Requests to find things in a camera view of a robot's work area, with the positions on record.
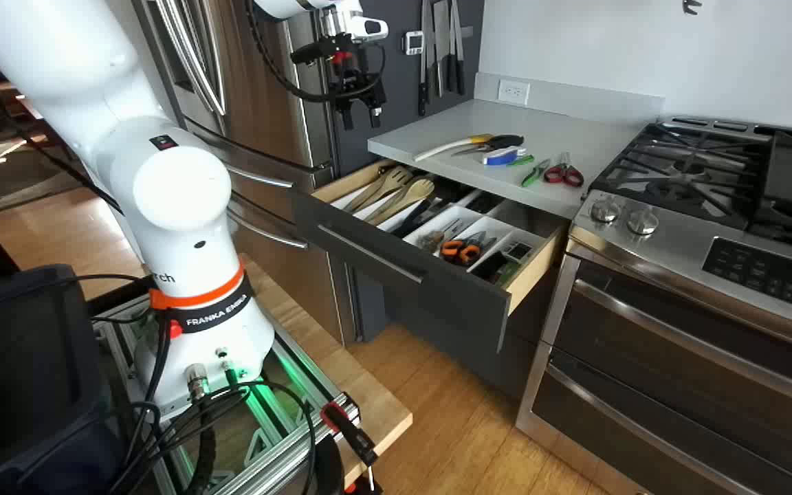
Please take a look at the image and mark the wooden spoon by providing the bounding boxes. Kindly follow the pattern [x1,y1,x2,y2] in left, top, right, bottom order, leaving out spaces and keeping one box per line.
[367,173,438,229]
[334,166,415,217]

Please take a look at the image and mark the black base cable bundle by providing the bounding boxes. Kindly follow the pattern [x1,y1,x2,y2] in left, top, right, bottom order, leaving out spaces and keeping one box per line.
[118,312,326,495]

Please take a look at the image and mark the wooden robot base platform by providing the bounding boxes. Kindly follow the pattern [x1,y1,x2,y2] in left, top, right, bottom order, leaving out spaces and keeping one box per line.
[243,258,415,489]

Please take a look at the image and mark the grey open kitchen drawer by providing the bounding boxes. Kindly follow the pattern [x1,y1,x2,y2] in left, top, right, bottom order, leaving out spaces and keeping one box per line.
[291,156,573,353]

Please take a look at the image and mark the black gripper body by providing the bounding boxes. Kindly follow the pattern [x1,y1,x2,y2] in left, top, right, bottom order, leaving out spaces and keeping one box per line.
[326,35,389,111]

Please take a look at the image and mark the stainless steel gas range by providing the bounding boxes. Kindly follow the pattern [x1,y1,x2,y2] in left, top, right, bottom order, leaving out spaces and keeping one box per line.
[514,117,792,495]

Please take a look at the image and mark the aluminium base frame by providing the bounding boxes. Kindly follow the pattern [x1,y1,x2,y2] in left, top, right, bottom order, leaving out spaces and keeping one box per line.
[90,297,364,495]

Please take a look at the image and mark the red black handled scissors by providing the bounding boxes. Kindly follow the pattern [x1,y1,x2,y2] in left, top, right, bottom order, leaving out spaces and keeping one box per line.
[543,151,590,189]

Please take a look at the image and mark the orange handled scissors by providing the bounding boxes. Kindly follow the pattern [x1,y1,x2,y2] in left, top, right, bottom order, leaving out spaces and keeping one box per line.
[438,238,488,271]

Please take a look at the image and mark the dark grey lower cabinet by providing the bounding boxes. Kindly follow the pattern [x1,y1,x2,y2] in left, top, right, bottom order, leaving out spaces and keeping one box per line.
[356,273,559,408]

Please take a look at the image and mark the white cutlery organiser tray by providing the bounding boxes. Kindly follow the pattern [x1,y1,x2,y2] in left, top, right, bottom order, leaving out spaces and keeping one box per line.
[401,195,547,280]

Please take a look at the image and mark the white wall outlet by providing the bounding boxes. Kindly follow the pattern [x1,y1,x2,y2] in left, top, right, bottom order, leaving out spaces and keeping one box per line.
[495,78,533,107]

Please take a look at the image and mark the yellow black handled large knife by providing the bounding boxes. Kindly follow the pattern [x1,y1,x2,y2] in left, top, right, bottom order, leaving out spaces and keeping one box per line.
[412,132,528,167]

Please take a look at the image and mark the red black clamp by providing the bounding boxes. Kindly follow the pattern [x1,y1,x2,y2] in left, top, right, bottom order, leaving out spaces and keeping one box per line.
[320,396,386,495]

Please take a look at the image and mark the wall mounted knife set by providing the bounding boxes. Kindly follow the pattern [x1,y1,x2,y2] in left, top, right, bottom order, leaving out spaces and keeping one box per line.
[415,0,470,119]

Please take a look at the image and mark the black fabric bag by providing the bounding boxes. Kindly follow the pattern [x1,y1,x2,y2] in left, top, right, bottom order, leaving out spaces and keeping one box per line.
[0,264,133,495]

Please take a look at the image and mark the blue white knife sharpener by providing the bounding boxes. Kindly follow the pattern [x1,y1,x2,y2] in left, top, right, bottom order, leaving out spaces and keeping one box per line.
[482,144,528,172]

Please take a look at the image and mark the stainless steel refrigerator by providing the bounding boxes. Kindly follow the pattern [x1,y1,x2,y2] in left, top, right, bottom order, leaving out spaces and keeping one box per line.
[133,0,364,348]

